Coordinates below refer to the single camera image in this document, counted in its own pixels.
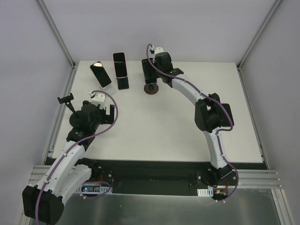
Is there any phone in pink case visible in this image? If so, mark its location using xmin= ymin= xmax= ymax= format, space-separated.
xmin=112 ymin=52 xmax=128 ymax=79

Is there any black round-base clamp stand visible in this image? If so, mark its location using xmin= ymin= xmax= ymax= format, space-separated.
xmin=57 ymin=93 xmax=83 ymax=128

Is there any round brown-base phone stand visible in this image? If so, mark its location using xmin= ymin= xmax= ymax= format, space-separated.
xmin=144 ymin=83 xmax=159 ymax=95

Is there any phone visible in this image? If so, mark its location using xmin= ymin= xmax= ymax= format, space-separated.
xmin=112 ymin=52 xmax=128 ymax=79
xmin=90 ymin=61 xmax=112 ymax=88
xmin=142 ymin=59 xmax=158 ymax=84

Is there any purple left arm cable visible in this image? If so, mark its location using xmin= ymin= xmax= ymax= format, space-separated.
xmin=35 ymin=90 xmax=119 ymax=225

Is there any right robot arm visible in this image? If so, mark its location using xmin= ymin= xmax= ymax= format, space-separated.
xmin=147 ymin=50 xmax=234 ymax=185

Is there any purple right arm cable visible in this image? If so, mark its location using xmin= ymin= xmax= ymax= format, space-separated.
xmin=146 ymin=43 xmax=240 ymax=202

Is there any white phone stand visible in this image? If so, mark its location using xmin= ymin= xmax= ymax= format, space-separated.
xmin=102 ymin=84 xmax=116 ymax=96

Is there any right controller board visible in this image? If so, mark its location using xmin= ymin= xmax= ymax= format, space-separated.
xmin=197 ymin=187 xmax=228 ymax=197

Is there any black folding phone stand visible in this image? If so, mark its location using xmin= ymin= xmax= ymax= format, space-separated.
xmin=117 ymin=76 xmax=129 ymax=90

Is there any aluminium frame post right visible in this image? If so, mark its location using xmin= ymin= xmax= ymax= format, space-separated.
xmin=237 ymin=0 xmax=284 ymax=71

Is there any aluminium frame post left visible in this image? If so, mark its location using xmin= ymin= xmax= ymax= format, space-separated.
xmin=35 ymin=0 xmax=76 ymax=68

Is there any left controller board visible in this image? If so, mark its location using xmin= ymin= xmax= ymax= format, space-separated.
xmin=76 ymin=184 xmax=113 ymax=195

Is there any phone in white case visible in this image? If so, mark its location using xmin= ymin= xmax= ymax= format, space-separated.
xmin=90 ymin=61 xmax=112 ymax=88

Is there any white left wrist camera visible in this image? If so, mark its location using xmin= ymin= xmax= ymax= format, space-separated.
xmin=90 ymin=92 xmax=106 ymax=109

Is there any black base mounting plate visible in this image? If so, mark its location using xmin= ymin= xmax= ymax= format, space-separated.
xmin=44 ymin=158 xmax=270 ymax=195

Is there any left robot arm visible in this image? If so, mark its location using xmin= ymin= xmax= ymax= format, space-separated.
xmin=22 ymin=96 xmax=119 ymax=225

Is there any aluminium front rail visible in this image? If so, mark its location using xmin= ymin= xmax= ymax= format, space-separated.
xmin=29 ymin=165 xmax=284 ymax=189

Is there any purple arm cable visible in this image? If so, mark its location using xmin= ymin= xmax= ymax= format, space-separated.
xmin=146 ymin=43 xmax=240 ymax=202
xmin=35 ymin=90 xmax=119 ymax=225

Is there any controller board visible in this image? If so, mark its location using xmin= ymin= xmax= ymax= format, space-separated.
xmin=197 ymin=187 xmax=228 ymax=197
xmin=76 ymin=184 xmax=113 ymax=195

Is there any aluminium frame post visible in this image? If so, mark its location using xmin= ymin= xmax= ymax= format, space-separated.
xmin=35 ymin=0 xmax=76 ymax=68
xmin=237 ymin=0 xmax=284 ymax=71

